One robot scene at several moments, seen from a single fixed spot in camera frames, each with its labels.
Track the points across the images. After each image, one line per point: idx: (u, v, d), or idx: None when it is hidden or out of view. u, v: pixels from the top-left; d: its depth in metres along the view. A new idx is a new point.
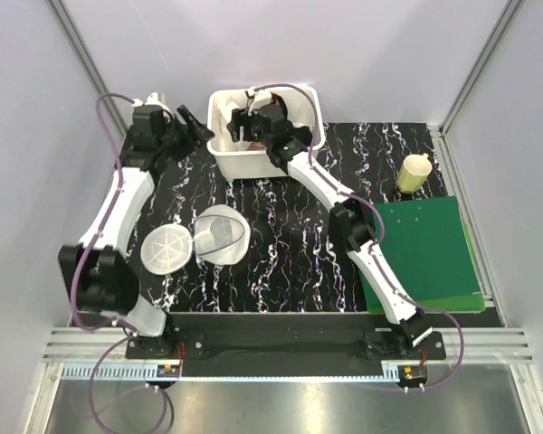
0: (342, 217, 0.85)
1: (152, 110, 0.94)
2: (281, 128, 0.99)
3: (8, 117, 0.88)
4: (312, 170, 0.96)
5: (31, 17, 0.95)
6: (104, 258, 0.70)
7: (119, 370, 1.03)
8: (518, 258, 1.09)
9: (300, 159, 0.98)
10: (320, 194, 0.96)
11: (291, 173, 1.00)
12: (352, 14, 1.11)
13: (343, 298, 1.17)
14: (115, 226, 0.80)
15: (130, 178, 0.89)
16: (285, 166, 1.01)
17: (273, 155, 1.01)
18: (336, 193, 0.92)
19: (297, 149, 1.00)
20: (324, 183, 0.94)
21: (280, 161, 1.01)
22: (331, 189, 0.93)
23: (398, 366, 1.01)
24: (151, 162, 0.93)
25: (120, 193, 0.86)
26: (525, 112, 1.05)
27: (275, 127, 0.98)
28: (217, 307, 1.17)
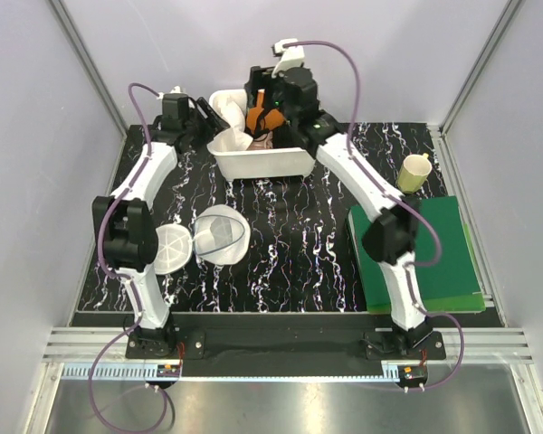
0: (388, 228, 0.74)
1: (180, 97, 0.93)
2: (313, 101, 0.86)
3: (8, 117, 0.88)
4: (349, 163, 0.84)
5: (31, 17, 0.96)
6: (133, 210, 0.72)
7: (118, 370, 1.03)
8: (518, 258, 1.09)
9: (334, 147, 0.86)
10: (357, 189, 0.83)
11: (322, 158, 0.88)
12: (352, 14, 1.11)
13: (343, 298, 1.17)
14: (143, 185, 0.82)
15: (158, 147, 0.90)
16: (313, 148, 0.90)
17: (301, 134, 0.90)
18: (380, 195, 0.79)
19: (328, 131, 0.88)
20: (365, 179, 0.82)
21: (307, 141, 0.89)
22: (376, 190, 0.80)
23: (398, 367, 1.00)
24: (177, 142, 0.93)
25: (148, 161, 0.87)
26: (525, 112, 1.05)
27: (306, 102, 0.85)
28: (217, 307, 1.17)
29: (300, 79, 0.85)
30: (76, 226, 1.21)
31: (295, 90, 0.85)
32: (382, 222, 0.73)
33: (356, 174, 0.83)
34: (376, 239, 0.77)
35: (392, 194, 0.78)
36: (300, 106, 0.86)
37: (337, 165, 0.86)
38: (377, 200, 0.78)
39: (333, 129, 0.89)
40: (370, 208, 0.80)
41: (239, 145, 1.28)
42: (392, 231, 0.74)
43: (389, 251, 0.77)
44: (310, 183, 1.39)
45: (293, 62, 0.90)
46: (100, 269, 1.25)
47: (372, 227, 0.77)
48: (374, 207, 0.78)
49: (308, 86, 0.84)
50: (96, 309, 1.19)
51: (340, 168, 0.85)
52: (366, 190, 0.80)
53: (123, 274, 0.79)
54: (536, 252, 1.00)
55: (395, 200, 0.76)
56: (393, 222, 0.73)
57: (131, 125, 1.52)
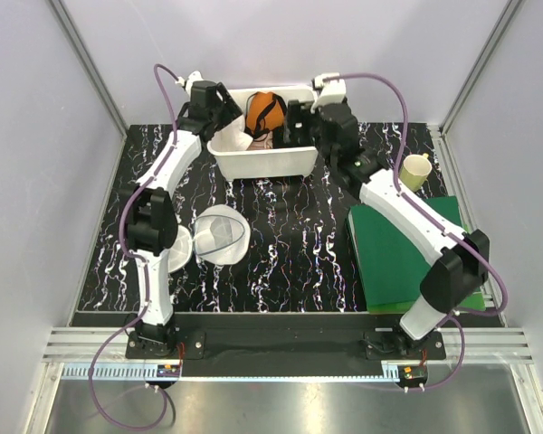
0: (455, 272, 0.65)
1: (208, 86, 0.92)
2: (352, 138, 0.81)
3: (8, 117, 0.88)
4: (400, 200, 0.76)
5: (31, 17, 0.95)
6: (157, 195, 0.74)
7: (118, 370, 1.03)
8: (518, 258, 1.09)
9: (379, 183, 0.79)
10: (411, 229, 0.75)
11: (366, 197, 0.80)
12: (352, 14, 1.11)
13: (343, 298, 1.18)
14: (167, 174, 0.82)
15: (184, 135, 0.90)
16: (356, 188, 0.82)
17: (340, 174, 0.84)
18: (441, 234, 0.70)
19: (372, 169, 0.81)
20: (419, 217, 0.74)
21: (348, 182, 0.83)
22: (434, 228, 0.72)
23: (398, 366, 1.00)
24: (202, 131, 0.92)
25: (175, 149, 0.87)
26: (525, 112, 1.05)
27: (343, 138, 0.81)
28: (217, 307, 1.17)
29: (336, 115, 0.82)
30: (76, 226, 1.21)
31: (332, 127, 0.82)
32: (448, 266, 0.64)
33: (409, 212, 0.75)
34: (438, 284, 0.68)
35: (453, 234, 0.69)
36: (338, 144, 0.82)
37: (385, 202, 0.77)
38: (437, 240, 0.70)
39: (376, 166, 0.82)
40: (430, 250, 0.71)
41: (240, 146, 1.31)
42: (459, 276, 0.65)
43: (454, 299, 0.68)
44: (310, 183, 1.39)
45: (334, 98, 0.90)
46: (100, 269, 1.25)
47: (433, 272, 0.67)
48: (434, 248, 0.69)
49: (345, 122, 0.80)
50: (96, 309, 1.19)
51: (390, 206, 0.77)
52: (422, 230, 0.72)
53: (140, 257, 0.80)
54: (536, 252, 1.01)
55: (458, 239, 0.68)
56: (460, 265, 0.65)
57: (131, 125, 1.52)
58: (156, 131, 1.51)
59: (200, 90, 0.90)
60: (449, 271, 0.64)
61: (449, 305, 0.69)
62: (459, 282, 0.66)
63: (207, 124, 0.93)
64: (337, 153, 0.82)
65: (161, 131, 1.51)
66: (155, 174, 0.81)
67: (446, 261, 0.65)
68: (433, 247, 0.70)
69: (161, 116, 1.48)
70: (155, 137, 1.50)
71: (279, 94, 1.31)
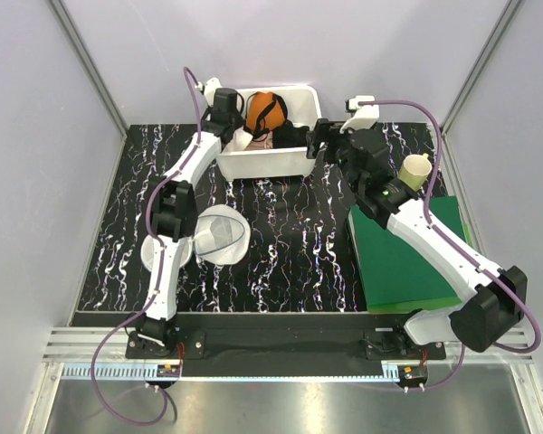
0: (490, 310, 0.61)
1: (231, 92, 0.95)
2: (382, 168, 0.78)
3: (7, 116, 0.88)
4: (431, 232, 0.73)
5: (31, 18, 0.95)
6: (182, 185, 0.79)
7: (118, 370, 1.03)
8: (517, 259, 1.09)
9: (408, 214, 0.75)
10: (441, 263, 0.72)
11: (395, 229, 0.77)
12: (352, 14, 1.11)
13: (343, 298, 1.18)
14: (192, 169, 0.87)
15: (207, 136, 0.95)
16: (384, 218, 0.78)
17: (368, 202, 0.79)
18: (475, 270, 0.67)
19: (400, 198, 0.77)
20: (452, 250, 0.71)
21: (376, 211, 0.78)
22: (468, 263, 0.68)
23: (398, 367, 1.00)
24: (223, 134, 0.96)
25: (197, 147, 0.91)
26: (526, 113, 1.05)
27: (373, 166, 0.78)
28: (217, 307, 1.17)
29: (366, 144, 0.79)
30: (76, 226, 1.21)
31: (363, 155, 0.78)
32: (482, 304, 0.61)
33: (440, 245, 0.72)
34: (471, 322, 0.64)
35: (488, 270, 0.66)
36: (366, 172, 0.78)
37: (415, 236, 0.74)
38: (471, 277, 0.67)
39: (405, 195, 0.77)
40: (463, 287, 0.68)
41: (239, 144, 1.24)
42: (493, 315, 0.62)
43: (490, 337, 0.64)
44: (310, 183, 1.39)
45: (365, 121, 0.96)
46: (100, 269, 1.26)
47: (466, 309, 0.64)
48: (468, 285, 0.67)
49: (376, 152, 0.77)
50: (96, 309, 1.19)
51: (420, 240, 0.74)
52: (454, 264, 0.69)
53: (159, 240, 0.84)
54: (537, 254, 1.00)
55: (493, 277, 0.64)
56: (496, 303, 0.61)
57: (130, 124, 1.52)
58: (156, 131, 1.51)
59: (222, 97, 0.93)
60: (482, 309, 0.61)
61: (484, 344, 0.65)
62: (494, 321, 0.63)
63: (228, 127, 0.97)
64: (364, 182, 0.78)
65: (161, 132, 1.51)
66: (180, 168, 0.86)
67: (480, 299, 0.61)
68: (467, 284, 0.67)
69: (161, 117, 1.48)
70: (155, 137, 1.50)
71: (279, 94, 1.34)
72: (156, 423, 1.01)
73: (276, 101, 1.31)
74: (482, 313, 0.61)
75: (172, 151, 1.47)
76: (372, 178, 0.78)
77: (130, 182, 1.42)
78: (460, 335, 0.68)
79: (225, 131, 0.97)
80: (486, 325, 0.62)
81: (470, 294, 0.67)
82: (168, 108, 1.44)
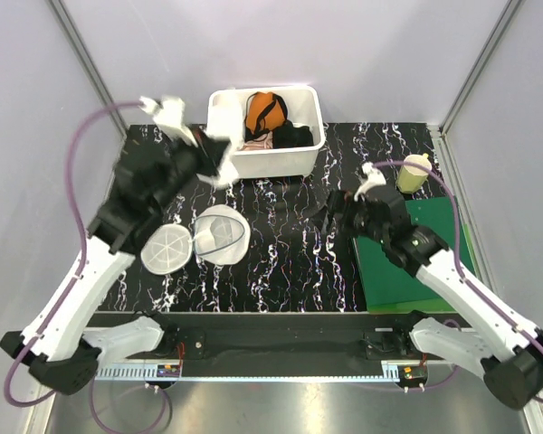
0: (527, 372, 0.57)
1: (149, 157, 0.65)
2: (401, 217, 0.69)
3: (8, 117, 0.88)
4: (463, 287, 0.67)
5: (31, 19, 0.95)
6: (37, 364, 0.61)
7: (115, 370, 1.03)
8: (517, 259, 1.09)
9: (440, 265, 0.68)
10: (475, 320, 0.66)
11: (424, 278, 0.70)
12: (352, 14, 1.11)
13: (343, 298, 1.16)
14: (59, 328, 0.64)
15: (92, 254, 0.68)
16: (414, 266, 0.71)
17: (396, 251, 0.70)
18: (512, 332, 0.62)
19: (426, 247, 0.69)
20: (487, 308, 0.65)
21: (405, 260, 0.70)
22: (504, 322, 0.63)
23: (398, 367, 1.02)
24: (132, 231, 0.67)
25: (77, 281, 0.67)
26: (526, 113, 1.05)
27: (395, 217, 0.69)
28: (217, 307, 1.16)
29: (382, 193, 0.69)
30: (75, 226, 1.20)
31: (378, 204, 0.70)
32: (519, 364, 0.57)
33: (473, 301, 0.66)
34: (506, 386, 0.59)
35: (526, 332, 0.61)
36: (387, 221, 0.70)
37: (447, 289, 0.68)
38: (508, 336, 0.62)
39: (435, 244, 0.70)
40: (499, 347, 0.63)
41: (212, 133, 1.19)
42: (532, 377, 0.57)
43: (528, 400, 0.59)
44: (310, 183, 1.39)
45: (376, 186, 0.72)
46: None
47: (501, 371, 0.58)
48: (505, 345, 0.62)
49: (391, 200, 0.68)
50: None
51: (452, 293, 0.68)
52: (490, 322, 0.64)
53: None
54: (537, 255, 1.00)
55: (531, 338, 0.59)
56: (535, 367, 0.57)
57: (130, 124, 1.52)
58: (155, 131, 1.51)
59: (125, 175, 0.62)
60: (519, 372, 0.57)
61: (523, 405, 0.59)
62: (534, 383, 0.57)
63: (141, 221, 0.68)
64: (386, 232, 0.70)
65: (161, 132, 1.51)
66: (39, 332, 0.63)
67: (519, 363, 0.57)
68: (504, 344, 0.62)
69: None
70: (155, 137, 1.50)
71: (279, 94, 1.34)
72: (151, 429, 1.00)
73: (276, 101, 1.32)
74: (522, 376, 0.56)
75: None
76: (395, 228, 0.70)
77: None
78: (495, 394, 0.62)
79: (133, 232, 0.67)
80: (525, 391, 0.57)
81: (507, 354, 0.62)
82: None
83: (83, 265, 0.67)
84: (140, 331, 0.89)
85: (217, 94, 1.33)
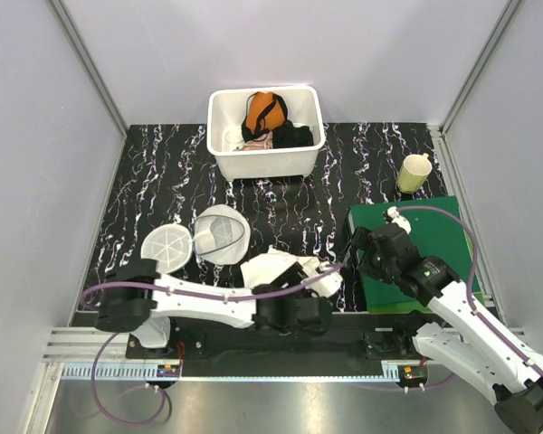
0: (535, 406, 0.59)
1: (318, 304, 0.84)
2: (405, 250, 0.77)
3: (7, 117, 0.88)
4: (476, 321, 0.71)
5: (31, 20, 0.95)
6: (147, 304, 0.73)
7: (119, 370, 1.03)
8: (517, 260, 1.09)
9: (452, 297, 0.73)
10: (487, 352, 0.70)
11: (435, 309, 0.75)
12: (352, 14, 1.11)
13: (343, 298, 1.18)
14: (178, 305, 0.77)
15: (243, 302, 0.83)
16: (425, 296, 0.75)
17: (407, 282, 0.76)
18: (524, 366, 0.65)
19: (438, 277, 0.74)
20: (498, 341, 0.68)
21: (417, 290, 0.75)
22: (515, 355, 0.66)
23: (398, 366, 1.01)
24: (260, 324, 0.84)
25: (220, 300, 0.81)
26: (526, 114, 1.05)
27: (402, 250, 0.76)
28: None
29: (386, 228, 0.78)
30: (76, 226, 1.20)
31: (383, 240, 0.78)
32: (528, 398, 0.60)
33: (485, 334, 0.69)
34: (516, 414, 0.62)
35: (537, 365, 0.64)
36: (395, 255, 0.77)
37: (462, 323, 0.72)
38: (519, 369, 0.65)
39: (445, 275, 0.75)
40: (509, 379, 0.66)
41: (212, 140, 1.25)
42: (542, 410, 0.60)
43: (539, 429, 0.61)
44: (310, 183, 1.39)
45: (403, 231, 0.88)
46: (100, 269, 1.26)
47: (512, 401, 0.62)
48: (517, 378, 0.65)
49: (396, 234, 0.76)
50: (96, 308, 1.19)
51: (467, 328, 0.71)
52: (501, 354, 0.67)
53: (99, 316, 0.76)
54: (536, 256, 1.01)
55: None
56: None
57: (130, 124, 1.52)
58: (155, 131, 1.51)
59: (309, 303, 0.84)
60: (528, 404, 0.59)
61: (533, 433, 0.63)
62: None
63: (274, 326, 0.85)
64: (395, 263, 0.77)
65: (161, 131, 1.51)
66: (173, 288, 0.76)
67: (530, 397, 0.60)
68: (516, 377, 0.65)
69: (161, 117, 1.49)
70: (155, 137, 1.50)
71: (279, 94, 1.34)
72: (147, 424, 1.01)
73: (276, 101, 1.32)
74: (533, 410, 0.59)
75: (172, 151, 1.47)
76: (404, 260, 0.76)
77: (130, 182, 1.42)
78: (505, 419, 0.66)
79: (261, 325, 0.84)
80: (536, 421, 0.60)
81: (519, 387, 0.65)
82: (168, 108, 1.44)
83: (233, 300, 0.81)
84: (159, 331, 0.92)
85: (216, 95, 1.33)
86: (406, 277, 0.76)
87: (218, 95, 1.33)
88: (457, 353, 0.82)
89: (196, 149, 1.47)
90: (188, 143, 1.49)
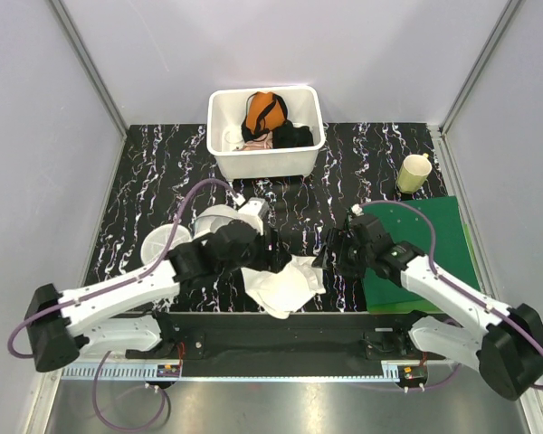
0: (506, 353, 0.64)
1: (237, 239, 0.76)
2: (379, 237, 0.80)
3: (7, 117, 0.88)
4: (439, 282, 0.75)
5: (31, 20, 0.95)
6: (58, 324, 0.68)
7: (113, 370, 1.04)
8: (517, 259, 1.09)
9: (417, 267, 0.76)
10: (452, 309, 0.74)
11: (407, 285, 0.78)
12: (353, 15, 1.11)
13: (343, 298, 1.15)
14: (93, 307, 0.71)
15: (159, 269, 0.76)
16: (397, 277, 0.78)
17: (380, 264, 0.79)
18: (484, 313, 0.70)
19: (407, 255, 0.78)
20: (460, 296, 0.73)
21: (389, 271, 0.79)
22: (477, 306, 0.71)
23: (398, 366, 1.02)
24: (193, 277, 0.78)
25: (136, 281, 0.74)
26: (527, 112, 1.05)
27: (374, 235, 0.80)
28: (217, 307, 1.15)
29: (361, 217, 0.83)
30: (76, 226, 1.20)
31: (357, 228, 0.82)
32: (498, 347, 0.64)
33: (449, 294, 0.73)
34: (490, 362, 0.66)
35: (497, 310, 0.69)
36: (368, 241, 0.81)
37: (426, 287, 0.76)
38: (481, 316, 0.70)
39: (414, 253, 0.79)
40: (475, 328, 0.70)
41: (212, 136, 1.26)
42: (514, 357, 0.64)
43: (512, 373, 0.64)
44: (310, 183, 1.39)
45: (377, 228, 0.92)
46: (100, 269, 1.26)
47: (489, 359, 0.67)
48: (480, 325, 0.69)
49: (369, 222, 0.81)
50: None
51: (431, 290, 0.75)
52: (463, 307, 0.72)
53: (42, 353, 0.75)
54: (537, 256, 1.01)
55: (502, 316, 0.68)
56: (509, 341, 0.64)
57: (130, 124, 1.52)
58: (155, 131, 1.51)
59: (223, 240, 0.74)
60: (500, 355, 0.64)
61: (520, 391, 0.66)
62: (520, 363, 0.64)
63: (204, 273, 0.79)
64: (369, 250, 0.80)
65: (161, 131, 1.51)
66: (79, 299, 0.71)
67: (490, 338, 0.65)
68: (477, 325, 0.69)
69: (161, 117, 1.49)
70: (155, 137, 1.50)
71: (279, 94, 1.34)
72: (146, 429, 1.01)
73: (275, 101, 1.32)
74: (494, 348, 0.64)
75: (172, 151, 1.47)
76: (376, 245, 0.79)
77: (130, 182, 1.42)
78: (493, 384, 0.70)
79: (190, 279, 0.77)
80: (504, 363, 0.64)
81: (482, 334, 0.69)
82: (168, 108, 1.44)
83: (147, 274, 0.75)
84: (138, 332, 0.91)
85: (216, 95, 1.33)
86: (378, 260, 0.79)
87: (218, 95, 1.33)
88: (448, 335, 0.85)
89: (197, 149, 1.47)
90: (188, 143, 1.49)
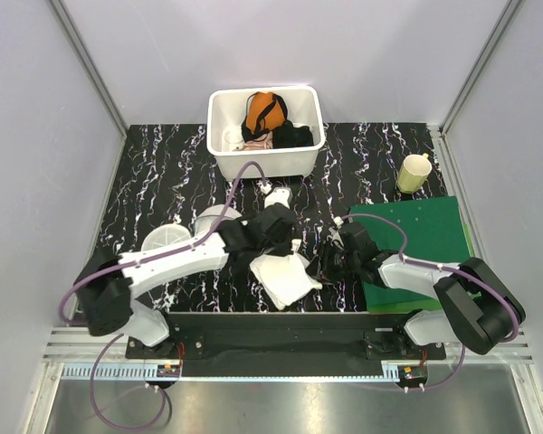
0: (459, 298, 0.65)
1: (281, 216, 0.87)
2: (366, 244, 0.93)
3: (8, 117, 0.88)
4: (405, 263, 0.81)
5: (30, 21, 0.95)
6: (120, 282, 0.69)
7: (117, 370, 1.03)
8: (517, 258, 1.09)
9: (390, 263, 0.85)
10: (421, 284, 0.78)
11: (390, 283, 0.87)
12: (353, 14, 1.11)
13: (343, 298, 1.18)
14: (151, 270, 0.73)
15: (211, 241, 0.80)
16: (380, 280, 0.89)
17: (366, 269, 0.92)
18: (436, 272, 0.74)
19: (386, 256, 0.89)
20: (419, 267, 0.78)
21: (373, 277, 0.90)
22: (431, 269, 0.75)
23: (398, 366, 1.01)
24: (237, 251, 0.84)
25: (191, 249, 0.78)
26: (527, 112, 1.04)
27: (359, 242, 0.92)
28: (217, 307, 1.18)
29: (349, 227, 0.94)
30: (76, 225, 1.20)
31: (347, 236, 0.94)
32: (450, 295, 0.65)
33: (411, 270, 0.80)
34: (452, 314, 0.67)
35: (447, 266, 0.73)
36: (356, 249, 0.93)
37: (397, 270, 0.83)
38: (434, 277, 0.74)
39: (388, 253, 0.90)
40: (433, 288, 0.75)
41: (211, 136, 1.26)
42: (468, 301, 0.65)
43: (475, 323, 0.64)
44: (310, 183, 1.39)
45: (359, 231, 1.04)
46: None
47: (449, 313, 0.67)
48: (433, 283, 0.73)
49: (357, 231, 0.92)
50: None
51: (402, 273, 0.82)
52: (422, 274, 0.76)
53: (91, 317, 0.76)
54: (537, 255, 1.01)
55: (452, 268, 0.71)
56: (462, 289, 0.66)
57: (130, 124, 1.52)
58: (155, 131, 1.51)
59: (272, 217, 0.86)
60: (452, 302, 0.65)
61: (490, 344, 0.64)
62: (481, 313, 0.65)
63: (249, 249, 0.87)
64: (357, 254, 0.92)
65: (161, 131, 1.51)
66: (139, 260, 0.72)
67: (442, 284, 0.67)
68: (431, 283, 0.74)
69: (161, 117, 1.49)
70: (155, 137, 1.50)
71: (279, 94, 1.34)
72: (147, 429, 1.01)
73: (275, 101, 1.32)
74: (443, 291, 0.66)
75: (172, 151, 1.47)
76: (360, 252, 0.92)
77: (130, 182, 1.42)
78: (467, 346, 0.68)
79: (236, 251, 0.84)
80: (462, 310, 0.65)
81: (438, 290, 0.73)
82: (168, 108, 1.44)
83: (201, 244, 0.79)
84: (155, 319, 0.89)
85: (216, 95, 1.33)
86: (364, 267, 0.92)
87: (217, 96, 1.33)
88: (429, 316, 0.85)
89: (197, 149, 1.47)
90: (188, 143, 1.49)
